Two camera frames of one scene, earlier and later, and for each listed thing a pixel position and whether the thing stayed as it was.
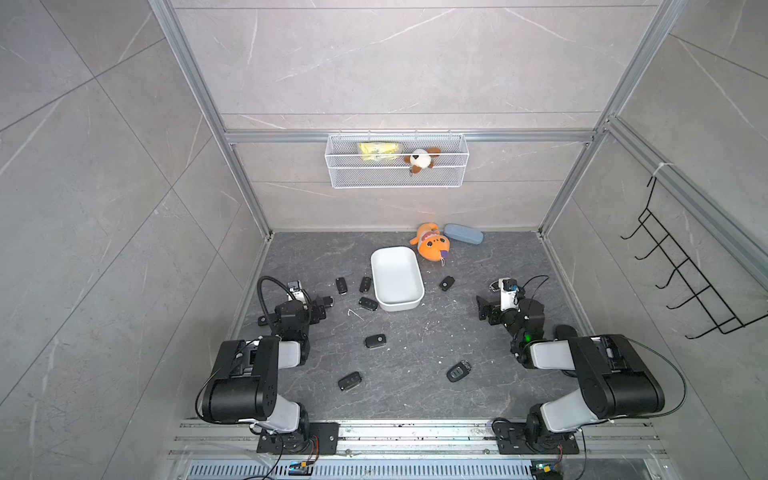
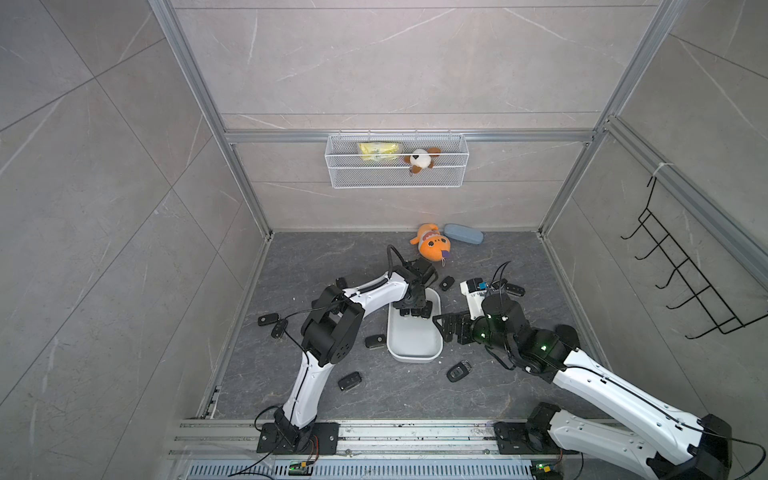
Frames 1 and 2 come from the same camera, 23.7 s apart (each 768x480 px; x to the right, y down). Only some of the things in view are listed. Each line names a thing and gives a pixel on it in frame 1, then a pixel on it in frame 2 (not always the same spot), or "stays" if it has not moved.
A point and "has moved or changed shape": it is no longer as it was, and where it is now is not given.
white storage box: x=397 y=278 has moved or changed shape
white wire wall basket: x=396 y=161 stays
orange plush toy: x=432 y=245 stays
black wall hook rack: x=723 y=320 stays
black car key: x=446 y=283 stays
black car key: x=349 y=380 stays
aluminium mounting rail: x=241 y=438 stays
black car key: x=365 y=284 has moved or changed shape
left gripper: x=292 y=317 -> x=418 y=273
